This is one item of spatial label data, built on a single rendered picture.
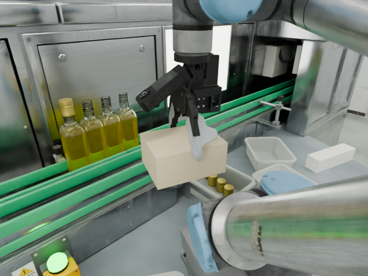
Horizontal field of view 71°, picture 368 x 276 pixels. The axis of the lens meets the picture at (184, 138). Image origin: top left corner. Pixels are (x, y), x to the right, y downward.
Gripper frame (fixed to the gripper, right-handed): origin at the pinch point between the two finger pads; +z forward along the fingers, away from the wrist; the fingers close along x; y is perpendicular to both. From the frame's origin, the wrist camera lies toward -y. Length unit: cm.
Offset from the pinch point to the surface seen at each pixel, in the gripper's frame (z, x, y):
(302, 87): 8, 48, 88
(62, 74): -9.8, 39.8, -22.5
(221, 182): 28.6, 17.5, 23.2
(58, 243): 24.7, 7.1, -30.2
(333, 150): 29, 18, 82
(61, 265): 26.0, 1.5, -29.8
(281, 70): 6, 78, 101
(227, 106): 15, 54, 48
